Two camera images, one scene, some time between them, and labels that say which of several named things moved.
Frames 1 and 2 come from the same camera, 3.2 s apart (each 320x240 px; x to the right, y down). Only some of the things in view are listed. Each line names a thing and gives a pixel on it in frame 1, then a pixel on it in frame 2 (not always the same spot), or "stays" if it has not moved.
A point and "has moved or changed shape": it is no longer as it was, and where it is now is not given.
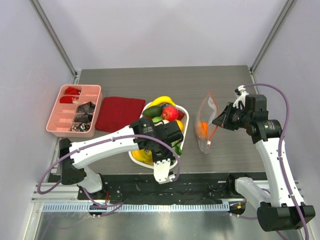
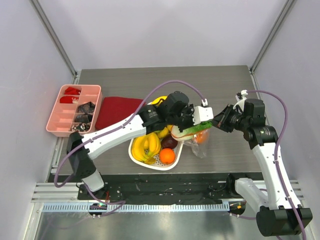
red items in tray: x=70 y=99 stays
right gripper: x=230 y=119 stays
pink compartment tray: x=76 y=111 stays
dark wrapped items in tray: x=86 y=108 stays
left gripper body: x=163 y=153 → x=185 y=119
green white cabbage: x=177 y=147 → x=176 y=133
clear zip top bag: x=207 y=112 has moved or changed shape
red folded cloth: x=116 y=113 stays
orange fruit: x=202 y=129 → x=202 y=137
